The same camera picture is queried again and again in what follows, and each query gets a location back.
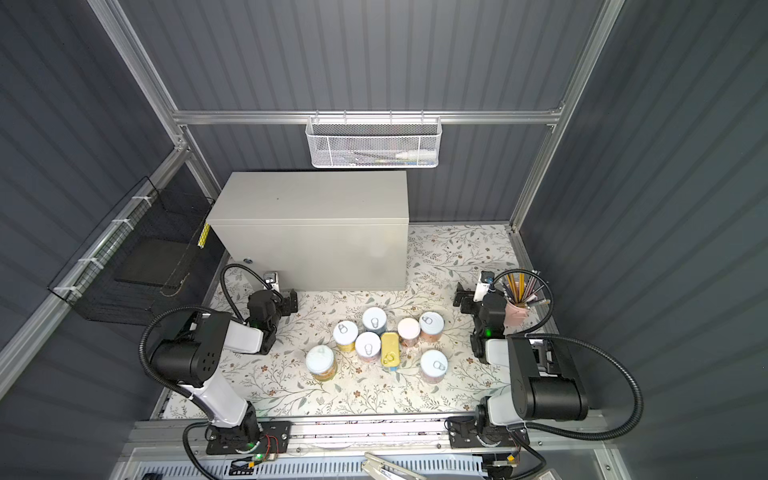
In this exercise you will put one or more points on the green orange can plastic lid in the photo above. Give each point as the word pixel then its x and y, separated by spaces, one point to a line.
pixel 321 363

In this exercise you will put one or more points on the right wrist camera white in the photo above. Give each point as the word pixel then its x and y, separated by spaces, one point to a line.
pixel 483 285

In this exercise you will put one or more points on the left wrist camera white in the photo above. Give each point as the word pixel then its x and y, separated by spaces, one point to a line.
pixel 272 279

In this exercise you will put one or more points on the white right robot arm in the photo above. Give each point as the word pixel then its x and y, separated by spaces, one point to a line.
pixel 545 384

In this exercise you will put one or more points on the grey metal cabinet box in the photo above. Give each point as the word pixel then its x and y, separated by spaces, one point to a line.
pixel 318 230

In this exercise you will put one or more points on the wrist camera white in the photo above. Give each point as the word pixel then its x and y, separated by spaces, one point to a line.
pixel 272 279
pixel 483 285

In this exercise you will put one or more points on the gold rectangular tin can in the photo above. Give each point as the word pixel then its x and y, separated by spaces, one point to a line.
pixel 390 351

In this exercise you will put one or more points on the pencils bundle in cup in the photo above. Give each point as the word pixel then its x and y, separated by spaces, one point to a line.
pixel 525 288

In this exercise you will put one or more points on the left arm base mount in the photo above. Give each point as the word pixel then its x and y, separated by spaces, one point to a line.
pixel 271 438

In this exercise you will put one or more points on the black pad in basket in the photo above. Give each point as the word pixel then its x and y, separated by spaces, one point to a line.
pixel 156 263

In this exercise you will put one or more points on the yellow can pull tab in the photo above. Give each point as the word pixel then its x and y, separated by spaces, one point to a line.
pixel 345 334

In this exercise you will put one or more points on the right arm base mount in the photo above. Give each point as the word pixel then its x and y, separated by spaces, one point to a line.
pixel 468 432

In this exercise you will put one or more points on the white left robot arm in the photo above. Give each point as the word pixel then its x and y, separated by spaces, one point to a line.
pixel 188 362

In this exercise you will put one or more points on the white wire mesh basket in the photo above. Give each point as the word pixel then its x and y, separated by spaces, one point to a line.
pixel 388 145

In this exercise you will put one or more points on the teal can pull tab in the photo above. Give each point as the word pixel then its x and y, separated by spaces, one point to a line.
pixel 374 320

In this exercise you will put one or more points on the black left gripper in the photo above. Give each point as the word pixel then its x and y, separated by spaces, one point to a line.
pixel 288 301

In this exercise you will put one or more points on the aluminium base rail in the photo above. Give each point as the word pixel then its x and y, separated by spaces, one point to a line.
pixel 322 436

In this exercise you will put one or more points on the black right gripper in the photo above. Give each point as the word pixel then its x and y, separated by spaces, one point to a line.
pixel 462 297

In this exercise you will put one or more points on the pink white can pull tab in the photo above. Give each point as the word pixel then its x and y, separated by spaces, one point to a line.
pixel 434 366

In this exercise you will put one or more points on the pink pencil cup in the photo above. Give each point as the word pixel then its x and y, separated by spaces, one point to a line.
pixel 514 317

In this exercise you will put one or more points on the black wire mesh basket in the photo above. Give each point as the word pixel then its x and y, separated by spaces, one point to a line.
pixel 88 286

